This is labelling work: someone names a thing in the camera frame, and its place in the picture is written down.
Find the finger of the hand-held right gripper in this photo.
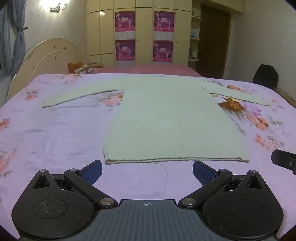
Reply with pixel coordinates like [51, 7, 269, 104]
[271, 149, 296, 175]

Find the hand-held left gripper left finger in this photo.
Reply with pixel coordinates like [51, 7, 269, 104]
[30, 160, 118, 208]

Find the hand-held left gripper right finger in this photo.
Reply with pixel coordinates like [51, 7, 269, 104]
[179, 160, 267, 209]

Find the pale green knitted sweater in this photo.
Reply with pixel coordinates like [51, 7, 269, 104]
[42, 75, 270, 165]

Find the loose thread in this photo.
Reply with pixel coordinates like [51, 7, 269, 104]
[155, 162, 170, 200]

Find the lilac floral bedsheet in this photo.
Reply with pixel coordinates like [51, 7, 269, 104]
[0, 73, 296, 239]

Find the black bag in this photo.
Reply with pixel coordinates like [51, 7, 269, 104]
[253, 64, 278, 90]

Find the pink bedsheet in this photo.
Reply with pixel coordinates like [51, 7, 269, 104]
[67, 64, 203, 77]

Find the cream arched headboard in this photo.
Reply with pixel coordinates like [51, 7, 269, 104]
[7, 38, 85, 100]

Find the cream corner shelf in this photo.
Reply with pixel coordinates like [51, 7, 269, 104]
[188, 9, 202, 62]

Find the brown wooden door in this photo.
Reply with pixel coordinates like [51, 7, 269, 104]
[196, 5, 232, 79]

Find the cream wardrobe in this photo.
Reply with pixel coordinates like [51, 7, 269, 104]
[86, 0, 193, 67]

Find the grey curtain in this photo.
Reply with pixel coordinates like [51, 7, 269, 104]
[5, 0, 28, 75]

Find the pink wall poster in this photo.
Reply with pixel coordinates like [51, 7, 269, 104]
[153, 40, 173, 65]
[154, 11, 175, 40]
[115, 39, 135, 66]
[115, 11, 136, 39]

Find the wall lamp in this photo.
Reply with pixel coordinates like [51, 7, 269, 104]
[49, 1, 69, 12]

